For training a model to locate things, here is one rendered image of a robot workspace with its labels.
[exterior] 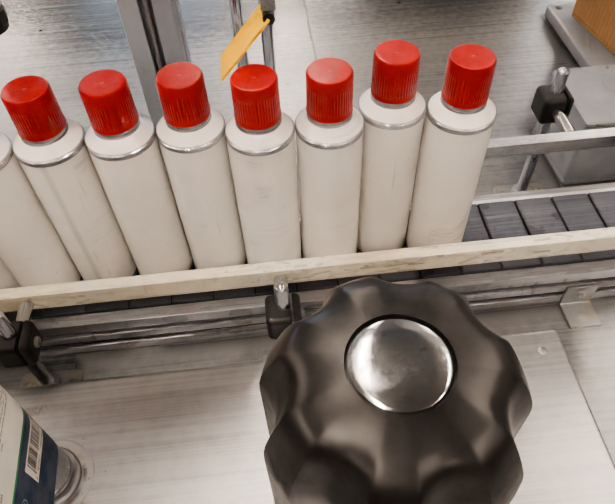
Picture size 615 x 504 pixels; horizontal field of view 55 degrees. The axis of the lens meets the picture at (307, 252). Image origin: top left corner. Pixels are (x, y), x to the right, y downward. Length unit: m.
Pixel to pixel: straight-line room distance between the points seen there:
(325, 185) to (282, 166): 0.04
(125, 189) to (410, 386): 0.34
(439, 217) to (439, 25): 0.52
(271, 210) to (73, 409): 0.22
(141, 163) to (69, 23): 0.64
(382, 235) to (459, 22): 0.53
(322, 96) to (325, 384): 0.28
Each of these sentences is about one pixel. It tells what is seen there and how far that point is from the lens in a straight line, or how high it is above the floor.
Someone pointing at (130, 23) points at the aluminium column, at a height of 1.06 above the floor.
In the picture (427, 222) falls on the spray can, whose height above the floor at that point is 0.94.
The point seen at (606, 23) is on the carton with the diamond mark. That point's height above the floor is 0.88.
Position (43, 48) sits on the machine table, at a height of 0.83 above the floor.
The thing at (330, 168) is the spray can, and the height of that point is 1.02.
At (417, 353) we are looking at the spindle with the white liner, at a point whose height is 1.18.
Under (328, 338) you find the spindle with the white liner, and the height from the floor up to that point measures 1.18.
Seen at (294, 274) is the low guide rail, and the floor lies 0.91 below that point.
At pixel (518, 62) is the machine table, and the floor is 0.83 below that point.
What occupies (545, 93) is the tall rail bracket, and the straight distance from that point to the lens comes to 0.63.
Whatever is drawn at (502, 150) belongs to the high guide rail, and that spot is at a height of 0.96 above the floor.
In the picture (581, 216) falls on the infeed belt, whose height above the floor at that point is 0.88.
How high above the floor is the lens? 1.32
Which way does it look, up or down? 51 degrees down
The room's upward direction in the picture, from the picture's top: 3 degrees counter-clockwise
